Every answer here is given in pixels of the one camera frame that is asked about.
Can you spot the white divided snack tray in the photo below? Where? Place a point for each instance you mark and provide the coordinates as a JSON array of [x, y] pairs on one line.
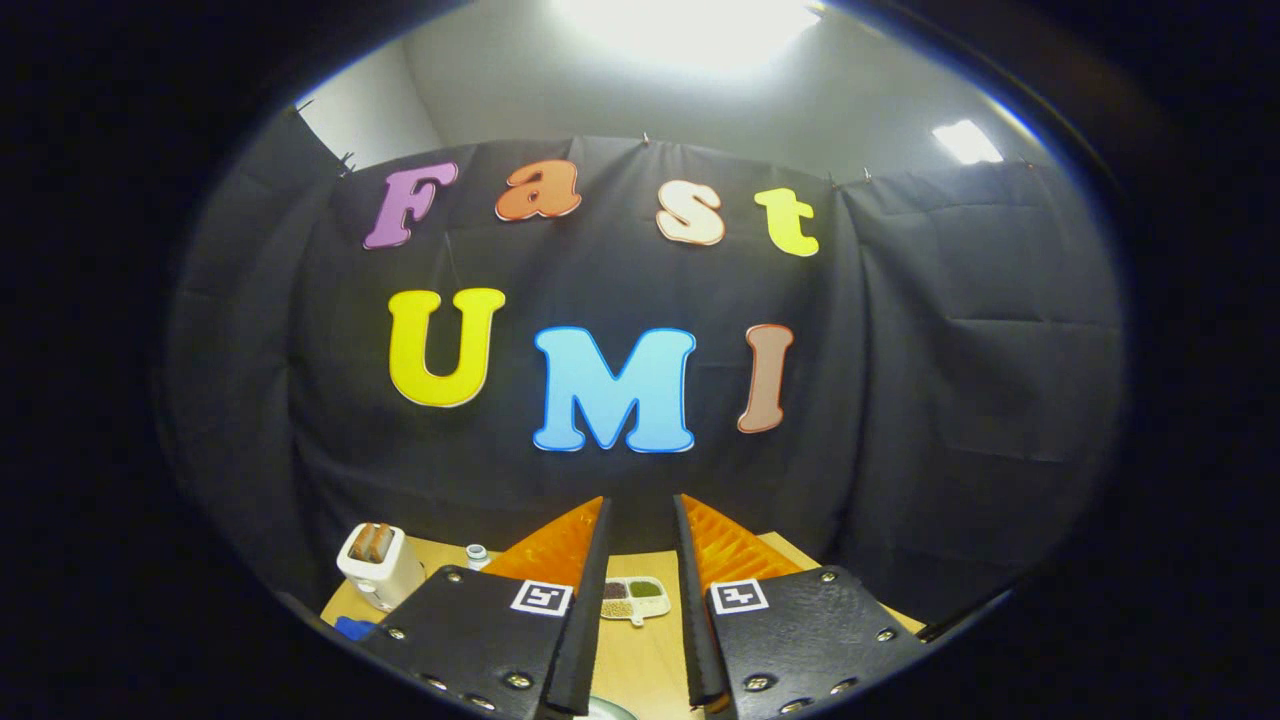
[[655, 605]]

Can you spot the blue folded towel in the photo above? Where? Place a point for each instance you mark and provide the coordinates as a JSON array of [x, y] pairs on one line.
[[352, 628]]

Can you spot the ceiling light panel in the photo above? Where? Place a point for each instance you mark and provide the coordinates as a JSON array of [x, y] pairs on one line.
[[965, 142], [690, 25]]

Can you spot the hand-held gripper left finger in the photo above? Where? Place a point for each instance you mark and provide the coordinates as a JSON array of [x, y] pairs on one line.
[[585, 610]]

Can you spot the pale green round plate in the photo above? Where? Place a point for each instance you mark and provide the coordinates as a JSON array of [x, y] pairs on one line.
[[610, 711]]

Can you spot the small clear drink bottle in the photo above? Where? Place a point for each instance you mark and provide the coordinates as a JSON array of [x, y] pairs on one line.
[[477, 553]]

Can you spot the pile of green beans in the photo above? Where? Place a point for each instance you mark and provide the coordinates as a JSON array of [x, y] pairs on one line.
[[645, 589]]

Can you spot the pile of tan beans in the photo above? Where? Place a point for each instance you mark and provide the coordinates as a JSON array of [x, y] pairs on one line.
[[616, 608]]

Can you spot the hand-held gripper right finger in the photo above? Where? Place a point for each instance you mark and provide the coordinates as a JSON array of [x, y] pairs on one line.
[[692, 610]]

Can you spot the toasted bread slice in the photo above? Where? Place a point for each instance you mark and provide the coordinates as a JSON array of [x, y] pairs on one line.
[[359, 543], [381, 541]]

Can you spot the white toaster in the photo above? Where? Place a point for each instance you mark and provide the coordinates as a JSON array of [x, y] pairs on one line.
[[385, 580]]

